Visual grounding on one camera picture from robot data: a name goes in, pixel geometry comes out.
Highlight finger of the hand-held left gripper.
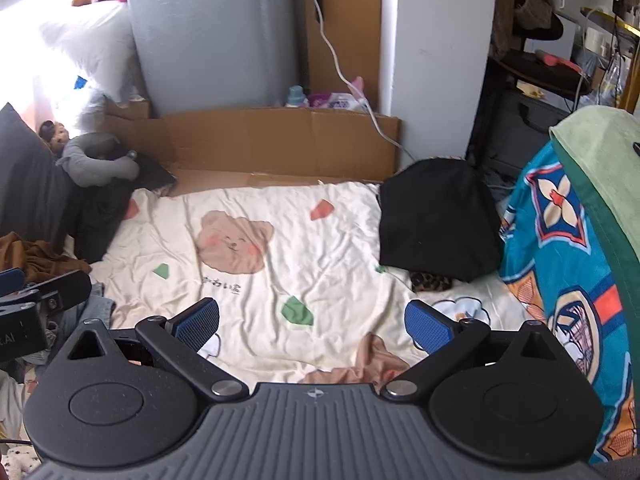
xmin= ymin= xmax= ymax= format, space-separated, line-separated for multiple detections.
xmin=0 ymin=267 xmax=26 ymax=298
xmin=22 ymin=270 xmax=93 ymax=317

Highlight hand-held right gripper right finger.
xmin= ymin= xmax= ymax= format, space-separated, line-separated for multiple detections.
xmin=382 ymin=300 xmax=568 ymax=403

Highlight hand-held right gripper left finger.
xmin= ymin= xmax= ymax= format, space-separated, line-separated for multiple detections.
xmin=65 ymin=297 xmax=251 ymax=403

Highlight black shorts with patterned trim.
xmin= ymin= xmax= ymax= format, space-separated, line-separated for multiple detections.
xmin=377 ymin=157 xmax=503 ymax=283

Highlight brown garment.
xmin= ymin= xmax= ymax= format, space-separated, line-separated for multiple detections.
xmin=0 ymin=232 xmax=93 ymax=286

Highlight blue jeans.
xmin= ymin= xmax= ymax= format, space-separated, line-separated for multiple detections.
xmin=45 ymin=282 xmax=118 ymax=361

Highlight leopard print garment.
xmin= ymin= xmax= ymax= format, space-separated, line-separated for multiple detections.
xmin=409 ymin=270 xmax=456 ymax=293

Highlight black cloth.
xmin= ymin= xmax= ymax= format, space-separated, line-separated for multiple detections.
xmin=75 ymin=152 xmax=178 ymax=263

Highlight dark grey pillow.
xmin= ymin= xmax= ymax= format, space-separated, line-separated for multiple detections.
xmin=0 ymin=102 xmax=76 ymax=248

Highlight cream bear printed blanket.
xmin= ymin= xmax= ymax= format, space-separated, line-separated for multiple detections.
xmin=90 ymin=180 xmax=533 ymax=386

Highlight grey neck pillow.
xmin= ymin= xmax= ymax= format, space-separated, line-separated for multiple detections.
xmin=55 ymin=132 xmax=141 ymax=188

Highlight white spotted cloth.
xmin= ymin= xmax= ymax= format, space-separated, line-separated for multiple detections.
xmin=0 ymin=440 xmax=38 ymax=480

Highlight small brown teddy bear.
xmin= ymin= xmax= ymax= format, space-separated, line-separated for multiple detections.
xmin=39 ymin=120 xmax=71 ymax=153

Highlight teal printed blanket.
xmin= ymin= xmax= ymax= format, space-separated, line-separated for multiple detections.
xmin=497 ymin=140 xmax=640 ymax=463

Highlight clear bluish plastic bag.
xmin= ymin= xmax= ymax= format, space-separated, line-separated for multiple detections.
xmin=65 ymin=72 xmax=131 ymax=131

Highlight long brown cardboard sheet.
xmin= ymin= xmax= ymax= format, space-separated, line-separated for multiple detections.
xmin=102 ymin=97 xmax=402 ymax=186

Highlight black bag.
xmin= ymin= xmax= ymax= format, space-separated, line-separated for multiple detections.
xmin=470 ymin=77 xmax=576 ymax=181

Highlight green towel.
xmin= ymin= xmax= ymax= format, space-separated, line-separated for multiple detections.
xmin=549 ymin=106 xmax=640 ymax=361

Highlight white sheer curtain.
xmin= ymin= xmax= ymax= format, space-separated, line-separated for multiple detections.
xmin=0 ymin=0 xmax=76 ymax=131

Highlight purple white refill pouch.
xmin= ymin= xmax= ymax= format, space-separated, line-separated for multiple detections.
xmin=307 ymin=91 xmax=368 ymax=113

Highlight white pillow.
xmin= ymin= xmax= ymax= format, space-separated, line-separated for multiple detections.
xmin=37 ymin=0 xmax=138 ymax=103

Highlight black metal rack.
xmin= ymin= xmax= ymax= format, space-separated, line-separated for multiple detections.
xmin=465 ymin=5 xmax=640 ymax=181

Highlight grey plastic wrapped mattress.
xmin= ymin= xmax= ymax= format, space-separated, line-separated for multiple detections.
xmin=122 ymin=0 xmax=308 ymax=118

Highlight pink tool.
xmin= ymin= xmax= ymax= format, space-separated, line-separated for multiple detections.
xmin=535 ymin=49 xmax=583 ymax=73

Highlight tall brown cardboard panel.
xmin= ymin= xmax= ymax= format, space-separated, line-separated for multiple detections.
xmin=292 ymin=0 xmax=383 ymax=111

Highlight brown patterned cloth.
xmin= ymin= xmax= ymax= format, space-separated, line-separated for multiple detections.
xmin=490 ymin=0 xmax=523 ymax=61

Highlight grey brown hat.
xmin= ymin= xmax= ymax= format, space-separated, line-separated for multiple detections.
xmin=512 ymin=0 xmax=566 ymax=41

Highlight white cable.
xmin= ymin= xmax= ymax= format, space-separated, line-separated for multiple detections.
xmin=295 ymin=0 xmax=416 ymax=158

